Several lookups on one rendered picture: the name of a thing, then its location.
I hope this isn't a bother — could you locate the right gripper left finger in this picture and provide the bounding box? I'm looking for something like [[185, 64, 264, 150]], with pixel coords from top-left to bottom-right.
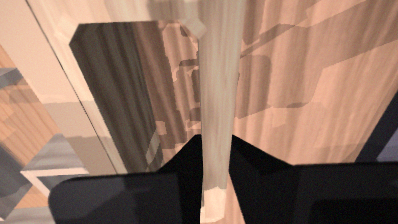
[[48, 134, 203, 224]]

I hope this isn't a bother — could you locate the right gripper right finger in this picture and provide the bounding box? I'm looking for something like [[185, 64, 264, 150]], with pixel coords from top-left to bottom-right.
[[228, 134, 398, 224]]

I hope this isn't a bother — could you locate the wooden maze board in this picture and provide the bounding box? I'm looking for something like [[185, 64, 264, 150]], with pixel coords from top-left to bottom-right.
[[0, 0, 246, 224]]

